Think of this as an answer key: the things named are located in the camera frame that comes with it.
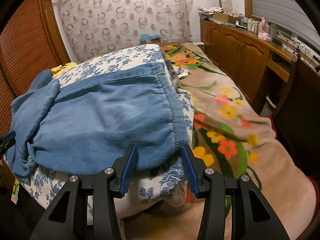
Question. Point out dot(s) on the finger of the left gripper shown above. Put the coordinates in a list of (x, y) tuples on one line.
[(6, 142)]

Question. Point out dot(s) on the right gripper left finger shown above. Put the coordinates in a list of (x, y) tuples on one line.
[(84, 207)]

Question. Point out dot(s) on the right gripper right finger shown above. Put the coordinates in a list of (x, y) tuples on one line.
[(252, 215)]

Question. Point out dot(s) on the blue denim jeans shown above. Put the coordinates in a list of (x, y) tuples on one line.
[(82, 128)]

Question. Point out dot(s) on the blue floral white quilt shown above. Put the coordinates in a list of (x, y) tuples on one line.
[(148, 188)]

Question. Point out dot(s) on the floral fleece blanket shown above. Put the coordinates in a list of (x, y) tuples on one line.
[(232, 139)]

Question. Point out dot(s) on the yellow plush toy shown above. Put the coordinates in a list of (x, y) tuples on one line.
[(62, 68)]

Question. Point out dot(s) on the wooden louvered wardrobe door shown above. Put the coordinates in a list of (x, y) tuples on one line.
[(30, 43)]

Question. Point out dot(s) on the long wooden sideboard cabinet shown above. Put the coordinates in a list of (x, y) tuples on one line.
[(263, 71)]

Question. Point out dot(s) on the circle patterned sheer curtain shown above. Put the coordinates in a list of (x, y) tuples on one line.
[(94, 27)]

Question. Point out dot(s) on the cardboard box with blue cloth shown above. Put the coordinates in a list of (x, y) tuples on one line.
[(147, 38)]

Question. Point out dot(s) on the small pink box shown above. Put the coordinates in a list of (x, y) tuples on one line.
[(265, 36)]

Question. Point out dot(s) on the pink bottle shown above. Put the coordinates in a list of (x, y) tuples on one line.
[(264, 26)]

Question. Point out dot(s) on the open cardboard box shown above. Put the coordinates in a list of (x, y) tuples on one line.
[(226, 17)]

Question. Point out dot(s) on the stacked folded cloths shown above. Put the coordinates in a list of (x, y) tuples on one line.
[(209, 11)]

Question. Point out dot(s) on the grey window roller blind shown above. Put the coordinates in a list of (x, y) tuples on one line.
[(289, 15)]

